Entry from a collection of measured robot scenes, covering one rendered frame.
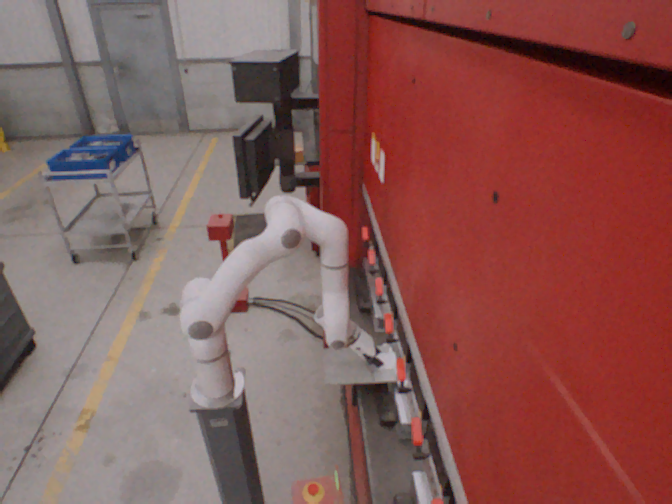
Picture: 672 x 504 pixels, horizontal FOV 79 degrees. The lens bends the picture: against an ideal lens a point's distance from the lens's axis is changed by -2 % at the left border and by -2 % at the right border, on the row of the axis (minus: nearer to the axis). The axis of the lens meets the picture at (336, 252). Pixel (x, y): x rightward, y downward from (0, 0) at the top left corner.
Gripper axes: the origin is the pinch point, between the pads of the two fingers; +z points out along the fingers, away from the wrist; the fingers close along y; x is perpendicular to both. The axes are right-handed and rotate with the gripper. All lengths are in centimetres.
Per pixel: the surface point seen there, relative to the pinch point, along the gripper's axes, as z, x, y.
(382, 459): 9.8, 11.5, -32.4
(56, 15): -350, 253, 672
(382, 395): 9.9, 6.7, -8.4
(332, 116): -60, -37, 85
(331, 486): 5.5, 30.9, -35.3
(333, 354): -8.9, 14.0, 4.9
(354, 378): -4.4, 8.8, -7.7
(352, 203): -20, -15, 85
